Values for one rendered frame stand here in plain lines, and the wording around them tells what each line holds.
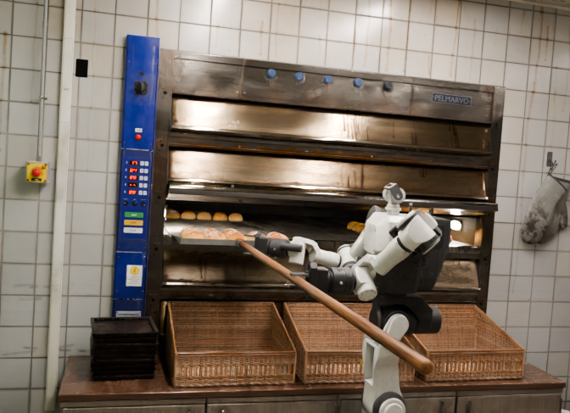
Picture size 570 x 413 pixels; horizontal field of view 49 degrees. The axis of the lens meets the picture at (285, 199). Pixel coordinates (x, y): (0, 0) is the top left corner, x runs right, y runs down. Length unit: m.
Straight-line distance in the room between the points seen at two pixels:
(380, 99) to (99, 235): 1.63
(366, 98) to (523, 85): 0.97
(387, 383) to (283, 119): 1.44
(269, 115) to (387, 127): 0.66
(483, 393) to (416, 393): 0.36
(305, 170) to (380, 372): 1.21
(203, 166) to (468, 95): 1.55
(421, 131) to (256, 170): 0.96
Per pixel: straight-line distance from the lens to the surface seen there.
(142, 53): 3.18
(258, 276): 3.29
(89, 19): 3.24
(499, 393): 3.37
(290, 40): 3.34
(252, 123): 3.24
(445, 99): 3.64
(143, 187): 3.15
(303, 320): 3.36
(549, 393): 3.54
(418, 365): 1.30
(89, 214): 3.19
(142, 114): 3.15
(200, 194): 3.05
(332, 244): 3.39
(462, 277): 3.74
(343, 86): 3.41
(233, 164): 3.23
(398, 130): 3.50
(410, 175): 3.54
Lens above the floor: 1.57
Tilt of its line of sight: 3 degrees down
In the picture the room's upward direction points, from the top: 4 degrees clockwise
